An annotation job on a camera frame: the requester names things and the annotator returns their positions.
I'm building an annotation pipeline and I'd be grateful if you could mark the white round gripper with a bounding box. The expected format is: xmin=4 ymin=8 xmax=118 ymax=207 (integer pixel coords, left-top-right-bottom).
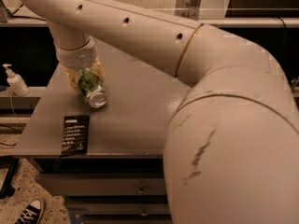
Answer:
xmin=55 ymin=38 xmax=105 ymax=93

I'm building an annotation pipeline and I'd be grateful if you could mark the green soda can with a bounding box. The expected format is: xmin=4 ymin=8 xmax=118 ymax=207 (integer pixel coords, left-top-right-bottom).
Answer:
xmin=77 ymin=68 xmax=107 ymax=108

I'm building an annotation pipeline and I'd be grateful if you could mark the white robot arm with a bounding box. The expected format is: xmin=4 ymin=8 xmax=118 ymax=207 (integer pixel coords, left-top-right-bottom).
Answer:
xmin=22 ymin=0 xmax=299 ymax=224

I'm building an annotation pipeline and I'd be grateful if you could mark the black snack packet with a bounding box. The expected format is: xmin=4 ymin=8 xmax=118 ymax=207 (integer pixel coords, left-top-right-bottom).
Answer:
xmin=61 ymin=115 xmax=90 ymax=156

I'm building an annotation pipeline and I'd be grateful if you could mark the white pump dispenser bottle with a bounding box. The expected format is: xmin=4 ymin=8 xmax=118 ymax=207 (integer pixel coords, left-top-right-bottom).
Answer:
xmin=3 ymin=63 xmax=29 ymax=96

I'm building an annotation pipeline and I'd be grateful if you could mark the grey drawer cabinet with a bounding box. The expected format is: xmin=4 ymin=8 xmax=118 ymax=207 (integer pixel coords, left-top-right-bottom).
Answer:
xmin=13 ymin=43 xmax=190 ymax=224

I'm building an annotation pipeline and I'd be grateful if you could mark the top grey drawer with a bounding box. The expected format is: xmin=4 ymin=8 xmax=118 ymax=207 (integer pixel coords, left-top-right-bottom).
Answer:
xmin=36 ymin=173 xmax=166 ymax=197

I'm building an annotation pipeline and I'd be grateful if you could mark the grey drawer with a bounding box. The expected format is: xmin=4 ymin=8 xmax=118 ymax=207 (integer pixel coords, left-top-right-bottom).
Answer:
xmin=36 ymin=173 xmax=166 ymax=197
xmin=64 ymin=196 xmax=170 ymax=215

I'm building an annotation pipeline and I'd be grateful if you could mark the black stand base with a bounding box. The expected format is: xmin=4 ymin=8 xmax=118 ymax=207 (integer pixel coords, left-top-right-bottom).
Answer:
xmin=0 ymin=156 xmax=19 ymax=200

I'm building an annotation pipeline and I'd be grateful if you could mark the black canvas sneaker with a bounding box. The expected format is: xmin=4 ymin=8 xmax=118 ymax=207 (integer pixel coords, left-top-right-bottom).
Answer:
xmin=15 ymin=198 xmax=45 ymax=224

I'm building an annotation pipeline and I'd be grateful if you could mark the black floor cable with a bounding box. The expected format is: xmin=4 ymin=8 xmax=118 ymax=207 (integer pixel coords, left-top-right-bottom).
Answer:
xmin=8 ymin=3 xmax=48 ymax=21

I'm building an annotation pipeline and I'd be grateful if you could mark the metal frame post right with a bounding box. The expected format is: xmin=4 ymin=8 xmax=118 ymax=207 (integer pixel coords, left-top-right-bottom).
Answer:
xmin=189 ymin=0 xmax=201 ymax=21

